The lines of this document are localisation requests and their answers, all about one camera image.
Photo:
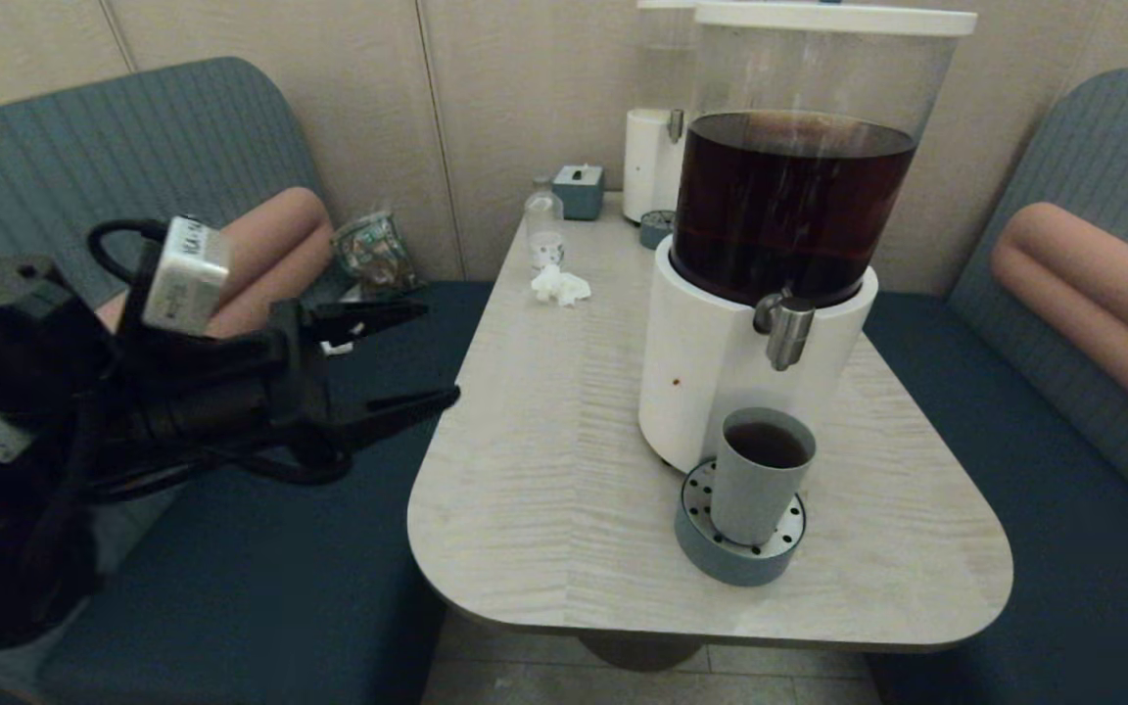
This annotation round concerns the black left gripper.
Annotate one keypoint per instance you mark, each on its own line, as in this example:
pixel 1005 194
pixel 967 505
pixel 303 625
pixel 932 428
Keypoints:
pixel 221 392

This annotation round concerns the large tea dispenser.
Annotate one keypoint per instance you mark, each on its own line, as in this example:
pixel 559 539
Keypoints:
pixel 721 372

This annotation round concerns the grey cup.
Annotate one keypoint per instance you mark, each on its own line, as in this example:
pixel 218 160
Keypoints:
pixel 755 499

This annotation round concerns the folded white napkin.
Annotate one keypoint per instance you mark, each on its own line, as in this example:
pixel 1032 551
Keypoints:
pixel 337 347

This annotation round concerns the shiny snack bag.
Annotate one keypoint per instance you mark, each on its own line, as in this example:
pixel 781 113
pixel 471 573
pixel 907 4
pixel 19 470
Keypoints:
pixel 378 255

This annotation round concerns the pink bolster cushion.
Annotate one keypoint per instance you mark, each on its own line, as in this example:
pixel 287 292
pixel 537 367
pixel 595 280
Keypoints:
pixel 270 255
pixel 1093 274

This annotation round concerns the crumpled white tissue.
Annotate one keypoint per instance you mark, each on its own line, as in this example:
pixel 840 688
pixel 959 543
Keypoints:
pixel 559 284

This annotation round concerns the clear plastic bottle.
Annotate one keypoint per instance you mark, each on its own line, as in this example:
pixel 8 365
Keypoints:
pixel 543 220

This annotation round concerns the blue-grey tissue box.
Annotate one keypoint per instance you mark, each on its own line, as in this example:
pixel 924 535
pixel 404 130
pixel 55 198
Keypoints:
pixel 579 194

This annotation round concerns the teal bench seat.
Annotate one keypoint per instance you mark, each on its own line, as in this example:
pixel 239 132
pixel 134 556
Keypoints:
pixel 1014 441
pixel 231 587

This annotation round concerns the small round drip tray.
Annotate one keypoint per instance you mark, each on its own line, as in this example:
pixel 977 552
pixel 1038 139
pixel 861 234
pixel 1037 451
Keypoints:
pixel 655 231

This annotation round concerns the small white clear dispenser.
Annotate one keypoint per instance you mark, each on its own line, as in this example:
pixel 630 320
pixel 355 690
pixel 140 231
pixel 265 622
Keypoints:
pixel 647 166

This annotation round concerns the round blue-grey perforated drip tray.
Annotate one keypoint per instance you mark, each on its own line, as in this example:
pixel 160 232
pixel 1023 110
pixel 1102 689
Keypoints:
pixel 721 568

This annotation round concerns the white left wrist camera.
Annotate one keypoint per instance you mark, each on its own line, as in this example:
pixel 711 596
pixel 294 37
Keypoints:
pixel 187 276

